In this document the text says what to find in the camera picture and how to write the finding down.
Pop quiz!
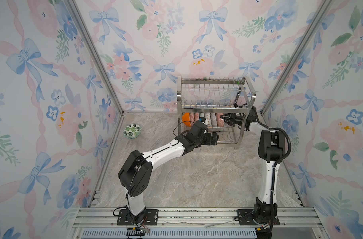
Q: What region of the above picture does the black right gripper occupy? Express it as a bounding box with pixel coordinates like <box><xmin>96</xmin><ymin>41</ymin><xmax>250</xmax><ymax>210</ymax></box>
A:
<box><xmin>219</xmin><ymin>113</ymin><xmax>246</xmax><ymax>127</ymax></box>

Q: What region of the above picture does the purple glass bowl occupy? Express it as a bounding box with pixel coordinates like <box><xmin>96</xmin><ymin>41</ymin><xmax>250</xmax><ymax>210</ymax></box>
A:
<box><xmin>210</xmin><ymin>113</ymin><xmax>218</xmax><ymax>127</ymax></box>

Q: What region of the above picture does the green geometric pattern bowl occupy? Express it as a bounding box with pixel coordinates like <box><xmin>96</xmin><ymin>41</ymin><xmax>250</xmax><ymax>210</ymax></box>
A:
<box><xmin>204</xmin><ymin>113</ymin><xmax>212</xmax><ymax>127</ymax></box>

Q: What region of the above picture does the pink purple bowl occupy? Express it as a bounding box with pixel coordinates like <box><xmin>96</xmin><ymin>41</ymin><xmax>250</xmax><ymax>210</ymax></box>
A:
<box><xmin>189</xmin><ymin>113</ymin><xmax>195</xmax><ymax>124</ymax></box>

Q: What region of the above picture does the stainless steel dish rack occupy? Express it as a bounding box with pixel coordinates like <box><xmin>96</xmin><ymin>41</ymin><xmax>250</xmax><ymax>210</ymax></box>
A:
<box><xmin>177</xmin><ymin>76</ymin><xmax>256</xmax><ymax>149</ymax></box>

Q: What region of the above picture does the orange white bowl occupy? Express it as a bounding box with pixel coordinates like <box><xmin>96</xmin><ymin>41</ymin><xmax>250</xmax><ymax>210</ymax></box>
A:
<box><xmin>182</xmin><ymin>113</ymin><xmax>191</xmax><ymax>127</ymax></box>

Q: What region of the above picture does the dark speckled bowl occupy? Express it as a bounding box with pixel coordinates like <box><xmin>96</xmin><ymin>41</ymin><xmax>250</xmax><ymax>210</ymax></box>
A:
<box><xmin>216</xmin><ymin>113</ymin><xmax>224</xmax><ymax>127</ymax></box>

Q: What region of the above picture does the dark patterned bowl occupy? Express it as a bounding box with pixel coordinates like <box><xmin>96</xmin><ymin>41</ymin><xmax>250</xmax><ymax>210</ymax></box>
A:
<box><xmin>194</xmin><ymin>113</ymin><xmax>200</xmax><ymax>121</ymax></box>

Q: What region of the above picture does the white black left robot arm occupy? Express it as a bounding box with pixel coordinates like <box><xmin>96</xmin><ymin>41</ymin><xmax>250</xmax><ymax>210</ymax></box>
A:
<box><xmin>118</xmin><ymin>121</ymin><xmax>219</xmax><ymax>217</ymax></box>

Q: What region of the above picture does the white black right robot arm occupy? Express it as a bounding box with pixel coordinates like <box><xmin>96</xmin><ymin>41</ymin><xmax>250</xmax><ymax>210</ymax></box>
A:
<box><xmin>220</xmin><ymin>107</ymin><xmax>292</xmax><ymax>228</ymax></box>

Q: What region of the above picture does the green leaf pattern bowl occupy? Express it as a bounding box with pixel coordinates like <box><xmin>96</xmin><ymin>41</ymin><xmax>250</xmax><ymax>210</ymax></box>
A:
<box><xmin>123</xmin><ymin>123</ymin><xmax>142</xmax><ymax>139</ymax></box>

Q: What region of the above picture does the black corrugated cable conduit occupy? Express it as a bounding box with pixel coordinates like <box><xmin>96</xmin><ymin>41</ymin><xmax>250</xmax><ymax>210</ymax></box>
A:
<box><xmin>268</xmin><ymin>127</ymin><xmax>292</xmax><ymax>192</ymax></box>

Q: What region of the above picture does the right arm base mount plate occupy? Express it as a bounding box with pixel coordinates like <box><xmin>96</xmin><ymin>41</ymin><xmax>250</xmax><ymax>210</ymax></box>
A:
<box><xmin>234</xmin><ymin>209</ymin><xmax>271</xmax><ymax>227</ymax></box>

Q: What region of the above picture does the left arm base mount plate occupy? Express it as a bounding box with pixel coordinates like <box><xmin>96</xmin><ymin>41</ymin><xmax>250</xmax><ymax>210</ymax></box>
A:
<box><xmin>117</xmin><ymin>209</ymin><xmax>159</xmax><ymax>226</ymax></box>

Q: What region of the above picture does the aluminium corner post right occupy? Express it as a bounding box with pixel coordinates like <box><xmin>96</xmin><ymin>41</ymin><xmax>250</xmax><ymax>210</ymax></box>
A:
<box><xmin>260</xmin><ymin>0</ymin><xmax>335</xmax><ymax>116</ymax></box>

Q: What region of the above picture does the aluminium corner post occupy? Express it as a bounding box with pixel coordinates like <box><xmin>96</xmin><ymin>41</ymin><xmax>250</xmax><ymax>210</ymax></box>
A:
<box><xmin>260</xmin><ymin>0</ymin><xmax>335</xmax><ymax>116</ymax></box>
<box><xmin>64</xmin><ymin>0</ymin><xmax>124</xmax><ymax>117</ymax></box>

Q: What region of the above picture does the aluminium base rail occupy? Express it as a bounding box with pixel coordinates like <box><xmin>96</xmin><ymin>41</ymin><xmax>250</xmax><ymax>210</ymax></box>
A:
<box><xmin>67</xmin><ymin>208</ymin><xmax>329</xmax><ymax>239</ymax></box>

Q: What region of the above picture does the aluminium corner post left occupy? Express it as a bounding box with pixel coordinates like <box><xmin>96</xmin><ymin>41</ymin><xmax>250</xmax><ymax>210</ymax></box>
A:
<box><xmin>64</xmin><ymin>0</ymin><xmax>124</xmax><ymax>117</ymax></box>

